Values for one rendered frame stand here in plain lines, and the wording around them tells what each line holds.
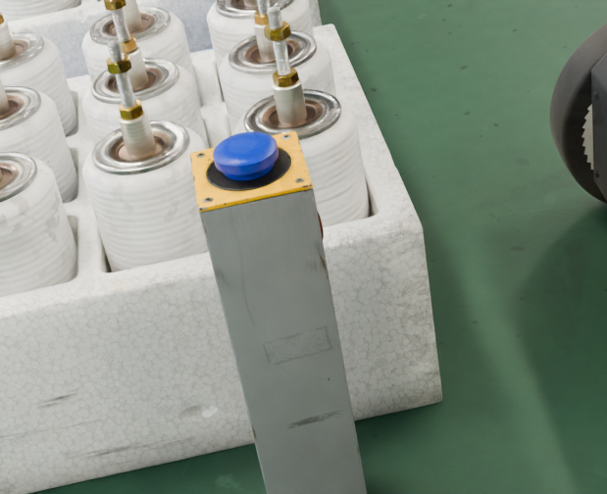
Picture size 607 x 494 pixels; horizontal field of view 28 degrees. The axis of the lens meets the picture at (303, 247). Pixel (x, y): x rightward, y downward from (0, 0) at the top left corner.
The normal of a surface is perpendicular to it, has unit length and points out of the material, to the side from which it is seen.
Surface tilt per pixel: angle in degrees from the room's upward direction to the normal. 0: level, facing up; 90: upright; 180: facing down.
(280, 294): 90
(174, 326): 90
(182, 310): 90
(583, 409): 0
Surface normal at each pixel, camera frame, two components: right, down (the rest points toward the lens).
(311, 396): 0.15, 0.54
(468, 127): -0.15, -0.81
